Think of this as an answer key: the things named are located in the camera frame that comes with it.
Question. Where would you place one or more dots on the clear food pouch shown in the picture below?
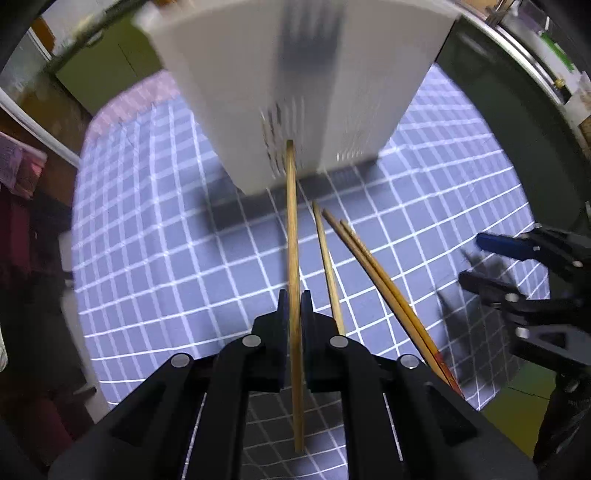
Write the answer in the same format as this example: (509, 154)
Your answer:
(575, 104)

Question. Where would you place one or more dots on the person's right forearm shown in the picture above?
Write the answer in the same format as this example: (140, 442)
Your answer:
(568, 415)

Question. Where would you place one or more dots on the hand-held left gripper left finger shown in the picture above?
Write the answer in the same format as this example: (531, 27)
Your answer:
(272, 350)

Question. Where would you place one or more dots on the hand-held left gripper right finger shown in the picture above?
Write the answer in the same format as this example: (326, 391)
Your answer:
(318, 350)

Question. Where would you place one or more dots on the wooden chopstick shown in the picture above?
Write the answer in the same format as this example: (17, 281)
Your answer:
(325, 258)
(385, 279)
(293, 230)
(371, 272)

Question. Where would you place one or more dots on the dark base cabinet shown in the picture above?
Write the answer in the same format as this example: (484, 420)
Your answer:
(485, 115)

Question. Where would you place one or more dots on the green base cabinet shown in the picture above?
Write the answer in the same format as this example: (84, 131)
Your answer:
(101, 60)

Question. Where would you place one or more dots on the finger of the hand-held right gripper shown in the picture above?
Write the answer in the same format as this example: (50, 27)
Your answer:
(489, 288)
(503, 243)

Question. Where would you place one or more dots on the green container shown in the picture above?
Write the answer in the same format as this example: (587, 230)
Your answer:
(558, 50)

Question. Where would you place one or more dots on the white plastic utensil holder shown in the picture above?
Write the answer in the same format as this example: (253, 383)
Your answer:
(231, 92)

